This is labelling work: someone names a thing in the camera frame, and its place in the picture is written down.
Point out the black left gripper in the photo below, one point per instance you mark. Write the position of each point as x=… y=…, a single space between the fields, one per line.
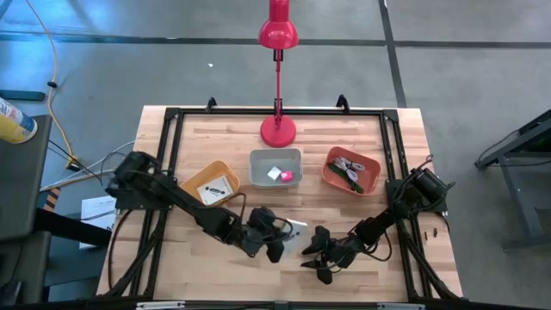
x=262 y=234

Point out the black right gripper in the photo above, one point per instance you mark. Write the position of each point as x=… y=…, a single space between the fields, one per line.
x=344 y=252

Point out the white green Acer box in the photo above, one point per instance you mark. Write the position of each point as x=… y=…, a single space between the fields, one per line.
x=299 y=237
x=215 y=189

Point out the white USB charger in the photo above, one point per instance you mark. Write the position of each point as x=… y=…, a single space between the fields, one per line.
x=274 y=173

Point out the pink USB charger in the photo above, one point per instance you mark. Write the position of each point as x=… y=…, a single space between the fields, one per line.
x=286 y=176

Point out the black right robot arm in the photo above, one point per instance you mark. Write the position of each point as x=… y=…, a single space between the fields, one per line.
x=379 y=224

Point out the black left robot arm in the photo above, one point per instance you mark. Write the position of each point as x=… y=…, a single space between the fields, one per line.
x=181 y=198

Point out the grey plastic bin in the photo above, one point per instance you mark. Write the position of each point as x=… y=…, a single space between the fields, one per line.
x=275 y=159

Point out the yellow plastic bin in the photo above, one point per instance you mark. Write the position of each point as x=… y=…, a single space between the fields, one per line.
x=215 y=168

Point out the orange plastic bin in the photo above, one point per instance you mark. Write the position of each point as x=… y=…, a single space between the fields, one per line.
x=370 y=174

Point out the black table clamp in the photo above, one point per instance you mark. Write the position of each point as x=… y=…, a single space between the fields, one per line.
x=211 y=104
x=342 y=103

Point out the white paper sheet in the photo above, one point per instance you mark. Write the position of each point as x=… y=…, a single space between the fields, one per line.
x=97 y=208

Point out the red desk lamp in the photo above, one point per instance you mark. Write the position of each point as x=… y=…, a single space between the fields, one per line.
x=277 y=34

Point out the orange black striped tape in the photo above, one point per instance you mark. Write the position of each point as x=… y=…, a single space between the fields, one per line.
x=51 y=200

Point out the grey metal desk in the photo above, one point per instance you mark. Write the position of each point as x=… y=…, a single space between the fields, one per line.
x=516 y=155

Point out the black side table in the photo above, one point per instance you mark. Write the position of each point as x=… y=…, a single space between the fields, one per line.
x=21 y=181

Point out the yellow wipes canister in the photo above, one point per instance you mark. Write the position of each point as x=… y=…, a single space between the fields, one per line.
x=15 y=125

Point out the silver metal bracket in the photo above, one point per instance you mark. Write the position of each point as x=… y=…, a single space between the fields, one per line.
x=400 y=306
x=159 y=305

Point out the black metal table frame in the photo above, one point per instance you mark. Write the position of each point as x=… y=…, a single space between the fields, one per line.
x=237 y=111

